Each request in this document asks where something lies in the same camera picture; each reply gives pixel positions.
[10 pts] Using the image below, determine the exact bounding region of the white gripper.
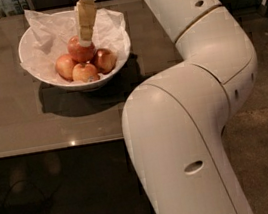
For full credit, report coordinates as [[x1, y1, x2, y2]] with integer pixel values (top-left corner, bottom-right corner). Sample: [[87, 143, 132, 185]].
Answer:
[[75, 0, 97, 47]]

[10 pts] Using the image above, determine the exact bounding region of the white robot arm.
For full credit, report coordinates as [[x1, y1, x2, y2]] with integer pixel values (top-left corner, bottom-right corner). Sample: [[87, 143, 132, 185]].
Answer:
[[122, 0, 258, 214]]

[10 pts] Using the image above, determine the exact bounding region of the front red apple with sticker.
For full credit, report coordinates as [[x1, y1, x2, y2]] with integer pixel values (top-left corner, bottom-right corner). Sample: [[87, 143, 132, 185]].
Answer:
[[72, 63, 100, 83]]

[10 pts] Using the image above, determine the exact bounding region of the white ceramic bowl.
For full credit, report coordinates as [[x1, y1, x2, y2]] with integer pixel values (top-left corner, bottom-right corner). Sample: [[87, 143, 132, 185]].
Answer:
[[13, 1, 138, 102]]

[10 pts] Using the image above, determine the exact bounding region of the white crumpled paper liner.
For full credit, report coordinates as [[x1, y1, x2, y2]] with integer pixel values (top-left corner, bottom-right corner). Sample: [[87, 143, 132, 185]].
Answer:
[[12, 0, 135, 93]]

